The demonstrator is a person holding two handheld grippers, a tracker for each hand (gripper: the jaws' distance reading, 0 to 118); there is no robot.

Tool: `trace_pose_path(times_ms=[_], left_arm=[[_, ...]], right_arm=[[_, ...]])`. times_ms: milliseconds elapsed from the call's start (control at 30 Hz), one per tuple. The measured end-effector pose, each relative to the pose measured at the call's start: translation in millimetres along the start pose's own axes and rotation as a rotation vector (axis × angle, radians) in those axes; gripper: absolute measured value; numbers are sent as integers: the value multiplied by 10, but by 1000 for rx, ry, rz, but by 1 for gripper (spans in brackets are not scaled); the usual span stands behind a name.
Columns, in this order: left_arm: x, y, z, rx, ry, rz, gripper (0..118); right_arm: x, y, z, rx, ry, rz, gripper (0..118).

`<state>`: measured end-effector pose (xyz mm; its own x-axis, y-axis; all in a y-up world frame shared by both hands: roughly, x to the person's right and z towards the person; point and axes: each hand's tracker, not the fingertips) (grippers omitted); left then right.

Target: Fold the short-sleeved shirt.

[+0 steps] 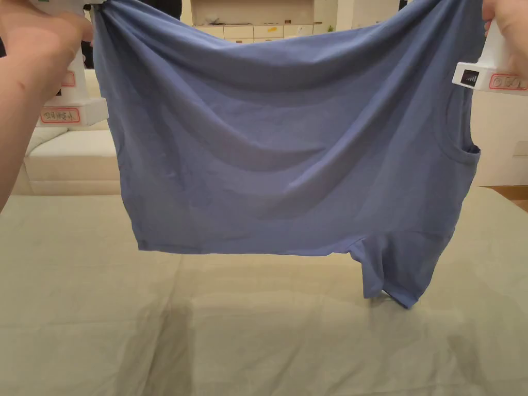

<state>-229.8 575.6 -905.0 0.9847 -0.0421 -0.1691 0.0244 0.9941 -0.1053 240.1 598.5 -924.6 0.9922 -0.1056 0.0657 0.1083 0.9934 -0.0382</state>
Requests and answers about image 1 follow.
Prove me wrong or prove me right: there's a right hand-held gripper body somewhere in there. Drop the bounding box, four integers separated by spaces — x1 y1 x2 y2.
451 18 528 96

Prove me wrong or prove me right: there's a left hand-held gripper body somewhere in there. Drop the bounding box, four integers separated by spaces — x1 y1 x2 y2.
28 0 110 128

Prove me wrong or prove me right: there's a blue shirt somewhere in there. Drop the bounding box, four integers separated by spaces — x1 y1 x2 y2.
91 0 487 310

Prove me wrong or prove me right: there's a person's left forearm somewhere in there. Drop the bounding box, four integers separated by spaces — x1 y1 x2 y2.
0 55 47 213

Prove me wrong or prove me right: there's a person's right hand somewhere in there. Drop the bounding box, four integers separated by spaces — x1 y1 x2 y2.
481 0 528 77

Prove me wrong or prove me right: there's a person's left hand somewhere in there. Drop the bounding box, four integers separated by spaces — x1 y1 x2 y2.
0 4 95 104

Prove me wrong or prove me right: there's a cream sofa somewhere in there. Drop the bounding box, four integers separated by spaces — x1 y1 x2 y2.
12 127 122 196

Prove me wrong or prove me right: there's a white shelf cabinet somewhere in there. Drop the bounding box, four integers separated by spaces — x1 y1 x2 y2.
181 0 359 44

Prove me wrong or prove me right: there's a bed with beige sheet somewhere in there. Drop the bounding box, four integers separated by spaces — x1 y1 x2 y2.
0 185 528 396

